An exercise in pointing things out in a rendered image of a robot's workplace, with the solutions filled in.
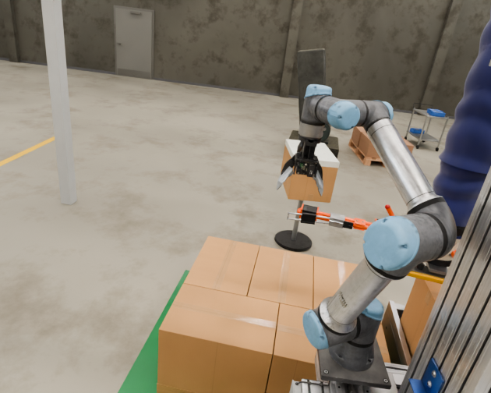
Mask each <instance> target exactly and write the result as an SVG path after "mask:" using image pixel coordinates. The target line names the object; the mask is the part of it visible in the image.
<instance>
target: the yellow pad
mask: <svg viewBox="0 0 491 393"><path fill-rule="evenodd" d="M407 276H410V277H413V278H419V279H423V280H427V281H432V282H435V283H440V284H443V281H444V279H445V277H446V275H443V274H437V273H433V272H429V269H428V267H427V266H425V265H424V263H420V264H418V265H417V266H416V267H414V268H413V269H412V271H411V272H410V273H409V274H408V275H407Z"/></svg>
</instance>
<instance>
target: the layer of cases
mask: <svg viewBox="0 0 491 393"><path fill-rule="evenodd" d="M357 266H358V264H352V263H348V262H344V261H339V260H331V259H327V258H323V257H315V256H311V255H307V254H302V253H295V252H291V251H286V250H279V249H275V248H270V247H265V246H258V245H253V244H249V243H242V242H237V241H233V240H229V239H221V238H217V237H213V236H208V237H207V240H206V242H205V243H204V245H203V248H202V249H201V251H200V253H199V255H198V257H197V258H196V261H195V262H194V264H193V266H192V268H191V270H190V272H189V273H188V275H187V277H186V279H185V281H184V283H183V285H182V287H181V288H180V290H179V292H178V295H177V296H176V297H175V300H174V302H173V303H172V305H171V308H170V309H169V311H168V313H167V315H166V317H165V319H164V321H163V322H162V324H161V326H160V328H159V337H158V368H157V382H158V384H164V385H167V386H171V387H174V388H181V389H184V390H187V391H194V392H197V393H289V392H290V389H291V383H292V380H294V381H298V382H300V381H302V378H304V379H309V380H315V381H316V368H315V360H314V359H315V356H316V350H317V349H316V348H315V347H314V346H312V345H311V343H310V342H309V340H308V338H307V337H306V333H305V331H304V328H303V323H302V318H303V314H304V313H305V312H306V311H308V310H314V309H316V308H317V307H318V306H319V305H320V304H321V302H322V301H323V300H324V299H326V298H327V297H329V296H333V295H334V294H335V293H336V291H337V290H338V289H339V288H340V287H341V286H342V285H343V283H344V282H345V281H346V279H347V278H348V277H349V275H350V274H351V273H352V272H353V271H354V269H355V268H356V267H357ZM376 339H377V341H378V345H379V347H380V351H381V354H382V357H383V361H384V362H385V363H390V357H389V353H388V349H387V343H386V339H385V336H384V333H383V326H382V323H381V322H380V326H379V329H378V332H377V334H376Z"/></svg>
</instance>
